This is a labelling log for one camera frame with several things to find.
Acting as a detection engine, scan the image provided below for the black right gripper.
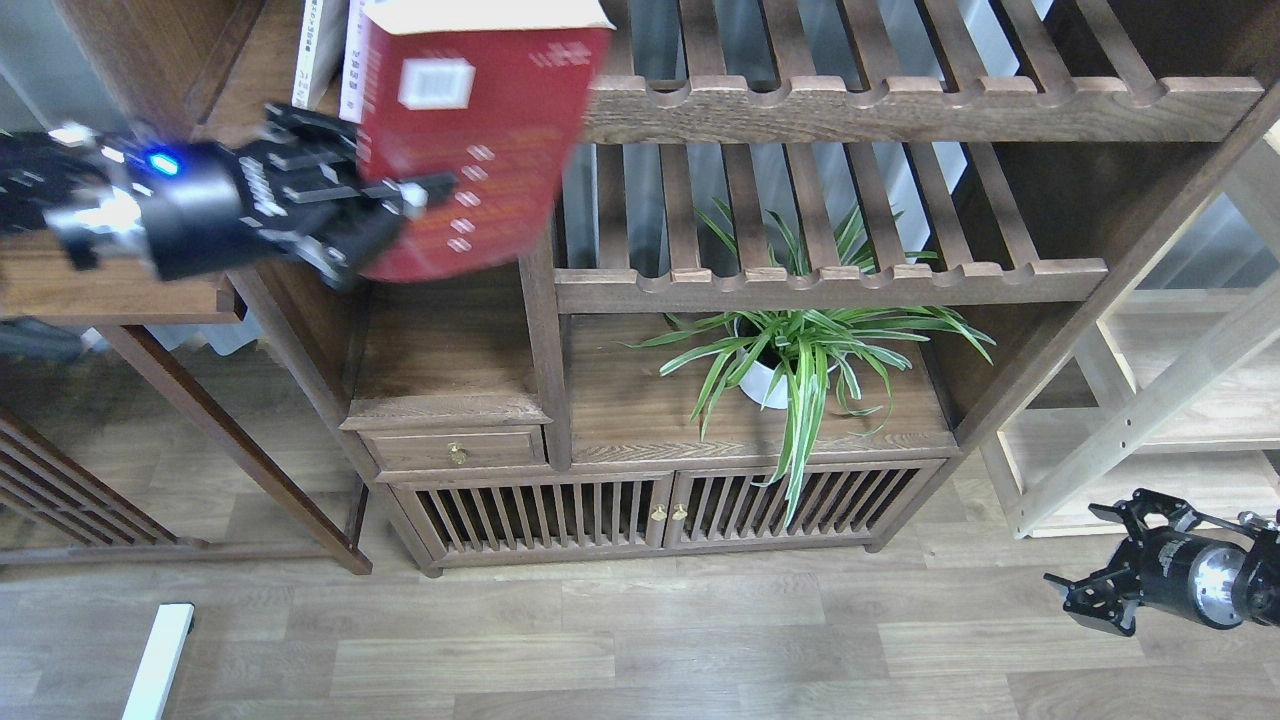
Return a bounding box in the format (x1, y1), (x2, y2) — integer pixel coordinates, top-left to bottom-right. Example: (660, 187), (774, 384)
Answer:
(1043, 488), (1245, 637)

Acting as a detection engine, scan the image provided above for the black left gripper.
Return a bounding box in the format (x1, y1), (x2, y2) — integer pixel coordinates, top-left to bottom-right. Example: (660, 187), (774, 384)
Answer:
(45, 102), (460, 291)

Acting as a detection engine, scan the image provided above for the pale lavender white book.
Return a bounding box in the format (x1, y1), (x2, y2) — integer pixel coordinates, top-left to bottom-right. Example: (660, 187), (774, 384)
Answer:
(338, 1), (369, 123)

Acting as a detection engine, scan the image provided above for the yellow green cover book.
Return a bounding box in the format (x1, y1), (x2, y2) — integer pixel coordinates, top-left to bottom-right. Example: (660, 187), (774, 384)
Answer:
(291, 1), (349, 110)

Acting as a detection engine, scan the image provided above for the red cover book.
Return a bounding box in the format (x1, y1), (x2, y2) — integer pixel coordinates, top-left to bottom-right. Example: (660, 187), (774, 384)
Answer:
(358, 1), (614, 283)

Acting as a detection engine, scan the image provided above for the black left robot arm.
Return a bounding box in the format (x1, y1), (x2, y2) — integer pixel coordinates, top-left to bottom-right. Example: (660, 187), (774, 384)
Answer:
(3, 102), (457, 290)

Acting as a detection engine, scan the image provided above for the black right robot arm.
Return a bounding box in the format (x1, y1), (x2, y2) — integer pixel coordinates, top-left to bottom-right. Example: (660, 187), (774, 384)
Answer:
(1044, 488), (1279, 637)

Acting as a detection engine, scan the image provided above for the light wooden shelf rack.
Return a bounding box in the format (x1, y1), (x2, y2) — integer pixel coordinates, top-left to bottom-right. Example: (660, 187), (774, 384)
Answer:
(980, 129), (1280, 542)

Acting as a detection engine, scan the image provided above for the brass drawer knob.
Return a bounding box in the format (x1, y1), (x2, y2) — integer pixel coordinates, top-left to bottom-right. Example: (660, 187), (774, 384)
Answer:
(445, 443), (468, 466)

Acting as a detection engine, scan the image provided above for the dark wooden bookshelf cabinet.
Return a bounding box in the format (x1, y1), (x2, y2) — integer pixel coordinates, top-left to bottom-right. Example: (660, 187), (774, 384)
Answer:
(60, 0), (1280, 580)

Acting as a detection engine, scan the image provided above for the green spider plant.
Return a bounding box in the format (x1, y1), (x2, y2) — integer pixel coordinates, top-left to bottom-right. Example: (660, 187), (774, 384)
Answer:
(628, 199), (997, 529)

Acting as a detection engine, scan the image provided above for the white plant pot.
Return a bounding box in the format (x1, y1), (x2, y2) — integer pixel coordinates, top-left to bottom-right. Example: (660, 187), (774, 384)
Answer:
(732, 316), (826, 413)

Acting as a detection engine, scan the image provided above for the white bar on floor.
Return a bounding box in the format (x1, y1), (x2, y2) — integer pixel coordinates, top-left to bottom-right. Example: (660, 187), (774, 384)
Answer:
(120, 602), (196, 719)

